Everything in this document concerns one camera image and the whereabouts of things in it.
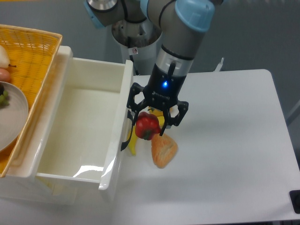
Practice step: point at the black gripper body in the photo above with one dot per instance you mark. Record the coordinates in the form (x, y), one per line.
(163, 89)

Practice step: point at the red bell pepper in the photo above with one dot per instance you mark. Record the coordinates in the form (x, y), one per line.
(147, 125)

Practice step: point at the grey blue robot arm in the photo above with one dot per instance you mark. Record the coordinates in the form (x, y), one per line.
(183, 24)

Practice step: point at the yellow bell pepper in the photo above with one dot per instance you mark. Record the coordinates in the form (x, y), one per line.
(155, 112)

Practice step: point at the white open upper drawer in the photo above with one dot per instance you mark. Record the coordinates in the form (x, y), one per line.
(90, 124)

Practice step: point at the yellow banana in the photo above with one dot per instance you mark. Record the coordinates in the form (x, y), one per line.
(134, 138)

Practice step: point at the orange bread piece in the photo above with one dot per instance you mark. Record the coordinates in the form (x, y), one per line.
(163, 150)

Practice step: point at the yellow woven basket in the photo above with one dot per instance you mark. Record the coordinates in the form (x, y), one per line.
(33, 51)

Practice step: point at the grey plate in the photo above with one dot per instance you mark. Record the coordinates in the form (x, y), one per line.
(12, 116)

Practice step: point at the pink sausage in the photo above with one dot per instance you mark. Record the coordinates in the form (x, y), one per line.
(5, 75)

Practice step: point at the green grapes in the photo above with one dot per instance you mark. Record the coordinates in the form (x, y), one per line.
(3, 99)

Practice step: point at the white pear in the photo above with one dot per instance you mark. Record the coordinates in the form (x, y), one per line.
(4, 59)

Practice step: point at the black corner object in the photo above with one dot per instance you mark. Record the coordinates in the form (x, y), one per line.
(295, 199)

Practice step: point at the black drawer handle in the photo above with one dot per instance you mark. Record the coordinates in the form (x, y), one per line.
(127, 138)

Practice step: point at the white table bracket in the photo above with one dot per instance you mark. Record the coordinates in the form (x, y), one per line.
(219, 65)

